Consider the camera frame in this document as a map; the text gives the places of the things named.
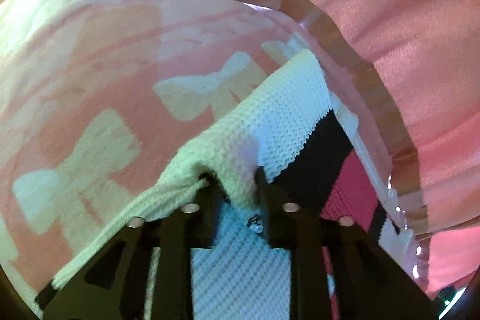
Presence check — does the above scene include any pink curtain with tan band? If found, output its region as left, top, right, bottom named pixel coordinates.
left=238, top=0, right=479, bottom=296

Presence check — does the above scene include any white black pink knit sweater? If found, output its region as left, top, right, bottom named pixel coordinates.
left=53, top=50, right=415, bottom=319

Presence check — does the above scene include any pink bow-print bed blanket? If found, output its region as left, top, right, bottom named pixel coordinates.
left=1, top=0, right=388, bottom=317

